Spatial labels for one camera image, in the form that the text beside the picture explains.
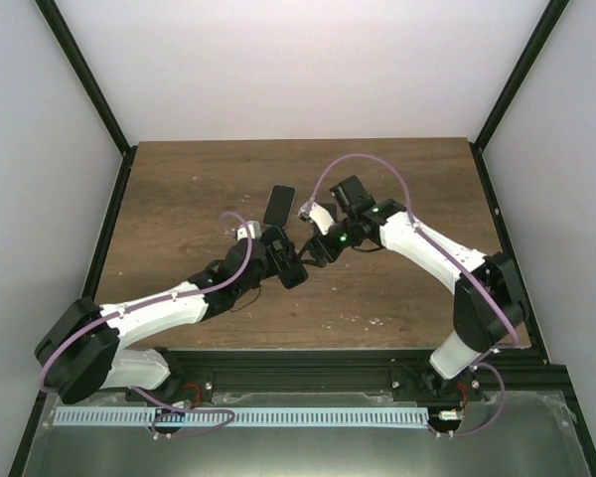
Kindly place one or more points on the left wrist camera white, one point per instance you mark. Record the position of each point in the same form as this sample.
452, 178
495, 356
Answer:
250, 230

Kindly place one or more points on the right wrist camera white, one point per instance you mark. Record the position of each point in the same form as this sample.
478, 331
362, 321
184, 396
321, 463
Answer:
316, 215

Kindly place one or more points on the right black frame post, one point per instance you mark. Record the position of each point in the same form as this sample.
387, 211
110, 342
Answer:
538, 38

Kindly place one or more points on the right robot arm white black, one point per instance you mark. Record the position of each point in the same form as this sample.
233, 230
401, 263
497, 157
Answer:
488, 301

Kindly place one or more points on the phone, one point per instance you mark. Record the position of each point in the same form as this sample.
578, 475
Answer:
331, 209

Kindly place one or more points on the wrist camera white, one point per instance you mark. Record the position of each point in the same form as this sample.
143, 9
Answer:
250, 230
316, 215

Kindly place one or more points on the black frame post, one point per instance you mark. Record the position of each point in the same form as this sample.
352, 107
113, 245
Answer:
65, 38
538, 38

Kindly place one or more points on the metal sheet front panel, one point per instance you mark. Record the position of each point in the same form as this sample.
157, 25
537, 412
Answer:
519, 434

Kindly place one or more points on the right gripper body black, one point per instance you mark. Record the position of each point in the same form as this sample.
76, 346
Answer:
333, 251

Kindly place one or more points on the black phone rear table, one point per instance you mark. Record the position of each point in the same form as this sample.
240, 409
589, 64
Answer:
279, 206

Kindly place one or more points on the left black frame post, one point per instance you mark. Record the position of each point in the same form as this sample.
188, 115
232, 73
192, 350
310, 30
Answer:
65, 38

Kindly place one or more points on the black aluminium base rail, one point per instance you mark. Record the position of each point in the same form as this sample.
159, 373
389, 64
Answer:
404, 374

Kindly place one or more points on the black phone front table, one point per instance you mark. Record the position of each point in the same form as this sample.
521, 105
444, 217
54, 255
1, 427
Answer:
295, 275

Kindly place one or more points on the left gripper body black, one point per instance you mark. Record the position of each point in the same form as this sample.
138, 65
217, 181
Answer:
284, 262

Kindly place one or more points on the black phone table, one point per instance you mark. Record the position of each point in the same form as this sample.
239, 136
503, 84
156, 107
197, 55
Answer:
295, 275
279, 206

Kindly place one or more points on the light blue slotted cable duct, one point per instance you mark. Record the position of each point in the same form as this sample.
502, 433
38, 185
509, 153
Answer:
381, 417

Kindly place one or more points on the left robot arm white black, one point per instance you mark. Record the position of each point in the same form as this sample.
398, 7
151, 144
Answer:
91, 347

